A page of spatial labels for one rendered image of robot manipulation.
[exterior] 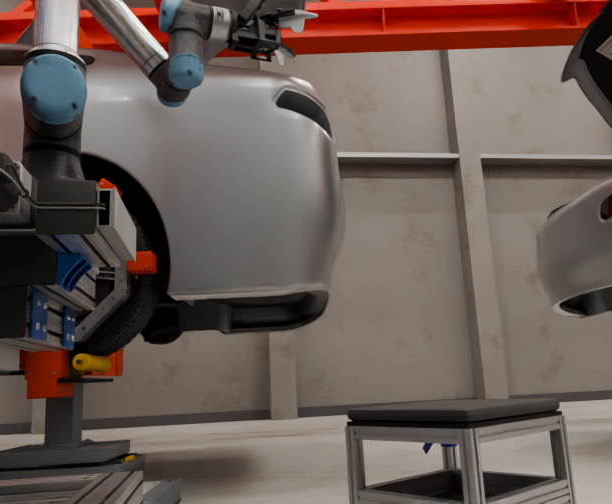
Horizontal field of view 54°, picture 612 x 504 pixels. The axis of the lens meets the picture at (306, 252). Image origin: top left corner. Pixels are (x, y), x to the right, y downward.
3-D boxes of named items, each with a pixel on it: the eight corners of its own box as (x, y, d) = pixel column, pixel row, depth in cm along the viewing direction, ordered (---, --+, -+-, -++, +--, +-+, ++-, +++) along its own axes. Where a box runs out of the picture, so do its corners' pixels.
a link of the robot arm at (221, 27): (205, 21, 141) (213, -4, 134) (223, 24, 143) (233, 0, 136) (206, 47, 139) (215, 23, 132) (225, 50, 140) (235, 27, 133)
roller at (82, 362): (112, 371, 229) (113, 356, 230) (86, 370, 200) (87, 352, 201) (97, 372, 228) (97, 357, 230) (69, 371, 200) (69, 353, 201)
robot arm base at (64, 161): (79, 185, 122) (81, 139, 124) (0, 185, 119) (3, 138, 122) (94, 207, 136) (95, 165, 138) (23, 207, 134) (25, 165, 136)
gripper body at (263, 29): (273, 63, 145) (224, 55, 140) (270, 34, 148) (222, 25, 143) (284, 43, 138) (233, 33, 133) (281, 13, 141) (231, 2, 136)
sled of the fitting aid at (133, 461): (144, 477, 230) (145, 450, 232) (118, 493, 195) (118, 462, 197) (13, 484, 229) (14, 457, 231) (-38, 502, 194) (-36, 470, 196)
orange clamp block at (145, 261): (131, 275, 216) (156, 274, 217) (125, 271, 209) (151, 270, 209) (132, 256, 218) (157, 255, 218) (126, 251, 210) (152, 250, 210)
